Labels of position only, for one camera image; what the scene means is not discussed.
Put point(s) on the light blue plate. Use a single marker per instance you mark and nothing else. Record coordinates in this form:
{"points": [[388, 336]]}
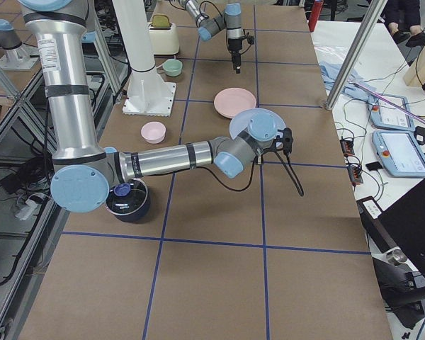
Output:
{"points": [[241, 121]]}

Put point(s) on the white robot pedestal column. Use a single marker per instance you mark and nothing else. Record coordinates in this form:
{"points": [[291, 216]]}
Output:
{"points": [[147, 92]]}

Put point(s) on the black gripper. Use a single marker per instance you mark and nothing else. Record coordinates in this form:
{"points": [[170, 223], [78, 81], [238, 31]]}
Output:
{"points": [[234, 45], [259, 159]]}

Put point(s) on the green bowl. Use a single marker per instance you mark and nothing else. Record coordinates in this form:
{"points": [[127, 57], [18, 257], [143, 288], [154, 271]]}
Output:
{"points": [[172, 67]]}

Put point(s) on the lower teach pendant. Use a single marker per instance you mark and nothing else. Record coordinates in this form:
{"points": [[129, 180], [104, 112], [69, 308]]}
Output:
{"points": [[399, 153]]}

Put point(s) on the upper teach pendant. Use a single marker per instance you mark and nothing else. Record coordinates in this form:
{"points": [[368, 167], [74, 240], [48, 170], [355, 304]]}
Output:
{"points": [[387, 117]]}

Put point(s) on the red cylinder bottle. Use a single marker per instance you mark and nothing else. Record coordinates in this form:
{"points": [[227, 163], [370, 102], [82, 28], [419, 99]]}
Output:
{"points": [[314, 14]]}

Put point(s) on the small metal cup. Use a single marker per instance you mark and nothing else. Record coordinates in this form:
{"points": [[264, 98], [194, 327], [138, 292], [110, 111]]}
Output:
{"points": [[397, 257]]}

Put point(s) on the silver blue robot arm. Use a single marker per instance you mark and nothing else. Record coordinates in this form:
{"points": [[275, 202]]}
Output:
{"points": [[84, 172], [216, 21]]}

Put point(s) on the black laptop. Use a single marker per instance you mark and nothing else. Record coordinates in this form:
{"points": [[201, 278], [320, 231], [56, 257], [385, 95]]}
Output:
{"points": [[400, 225]]}

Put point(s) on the teach pendant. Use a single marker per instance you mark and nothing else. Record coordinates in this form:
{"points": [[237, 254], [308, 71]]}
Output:
{"points": [[387, 117], [399, 153]]}

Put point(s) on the orange circuit board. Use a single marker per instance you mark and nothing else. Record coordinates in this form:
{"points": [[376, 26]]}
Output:
{"points": [[347, 147], [354, 173]]}

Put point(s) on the dark blue pot with lid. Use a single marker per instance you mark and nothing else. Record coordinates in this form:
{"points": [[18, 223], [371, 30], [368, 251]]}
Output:
{"points": [[129, 202]]}

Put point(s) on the aluminium frame post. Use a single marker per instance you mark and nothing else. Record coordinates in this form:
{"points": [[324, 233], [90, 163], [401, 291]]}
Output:
{"points": [[363, 33]]}

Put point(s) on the light blue cloth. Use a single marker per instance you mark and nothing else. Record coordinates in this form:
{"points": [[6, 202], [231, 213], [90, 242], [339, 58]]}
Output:
{"points": [[330, 73]]}

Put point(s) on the pink plate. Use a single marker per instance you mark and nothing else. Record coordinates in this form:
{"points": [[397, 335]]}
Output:
{"points": [[232, 101]]}

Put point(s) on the cream toaster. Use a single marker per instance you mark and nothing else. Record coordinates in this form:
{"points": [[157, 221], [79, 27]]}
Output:
{"points": [[163, 35]]}

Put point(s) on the pink bowl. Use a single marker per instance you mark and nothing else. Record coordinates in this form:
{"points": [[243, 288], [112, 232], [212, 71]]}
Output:
{"points": [[153, 132]]}

